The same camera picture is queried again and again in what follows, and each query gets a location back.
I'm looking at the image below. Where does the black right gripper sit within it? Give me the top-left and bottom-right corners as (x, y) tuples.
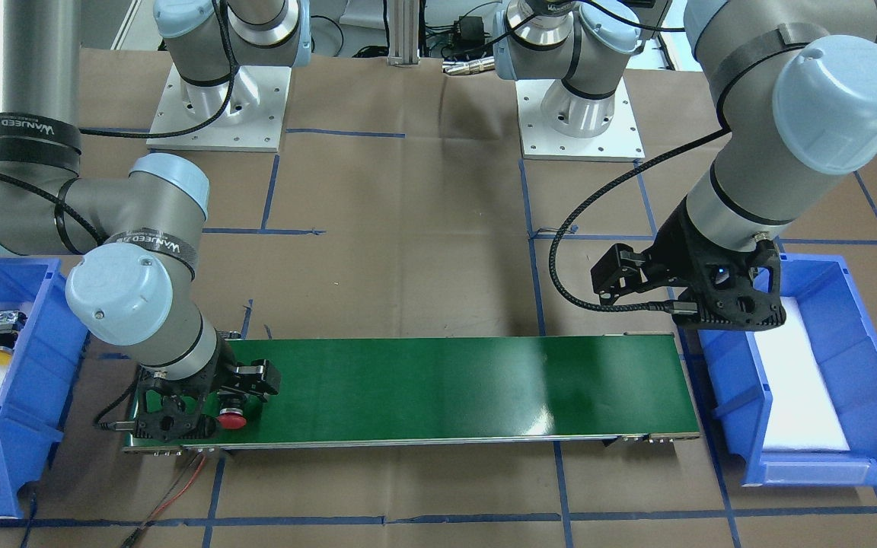
(132, 334), (282, 443)

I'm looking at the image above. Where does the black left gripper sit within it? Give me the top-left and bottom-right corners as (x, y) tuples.
(589, 204), (786, 332)

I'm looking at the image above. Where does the red push button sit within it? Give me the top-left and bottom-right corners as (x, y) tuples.
(217, 394), (248, 431)

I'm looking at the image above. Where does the yellow push button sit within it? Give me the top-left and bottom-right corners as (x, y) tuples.
(0, 309), (27, 367)

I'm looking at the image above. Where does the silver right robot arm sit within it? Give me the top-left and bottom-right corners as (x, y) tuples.
(0, 1), (281, 441)

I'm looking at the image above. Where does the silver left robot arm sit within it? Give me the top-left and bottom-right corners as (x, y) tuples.
(547, 1), (877, 332)

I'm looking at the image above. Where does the green conveyor belt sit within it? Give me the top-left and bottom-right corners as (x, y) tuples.
(124, 333), (700, 452)

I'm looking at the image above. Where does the blue source bin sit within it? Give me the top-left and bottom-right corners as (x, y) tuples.
(697, 253), (877, 486)

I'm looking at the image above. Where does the blue target bin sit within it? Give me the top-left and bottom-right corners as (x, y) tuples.
(0, 259), (88, 519)

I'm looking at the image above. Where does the black power adapter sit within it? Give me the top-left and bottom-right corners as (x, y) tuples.
(451, 15), (486, 49)

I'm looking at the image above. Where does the black braided cable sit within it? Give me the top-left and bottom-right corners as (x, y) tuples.
(549, 128), (732, 314)

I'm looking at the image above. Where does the red conveyor wire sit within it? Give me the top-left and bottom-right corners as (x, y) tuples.
(120, 454), (211, 548)

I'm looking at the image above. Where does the aluminium frame post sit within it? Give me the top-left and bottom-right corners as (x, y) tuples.
(383, 1), (425, 66)

